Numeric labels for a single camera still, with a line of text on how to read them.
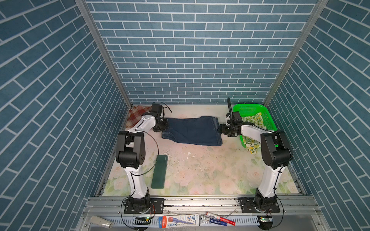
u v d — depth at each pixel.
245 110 1.16
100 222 0.66
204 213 0.72
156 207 0.74
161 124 0.84
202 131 1.02
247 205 0.74
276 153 0.52
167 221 0.68
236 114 0.82
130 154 0.52
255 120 1.10
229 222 0.69
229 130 0.87
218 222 0.68
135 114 1.11
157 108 0.78
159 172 0.84
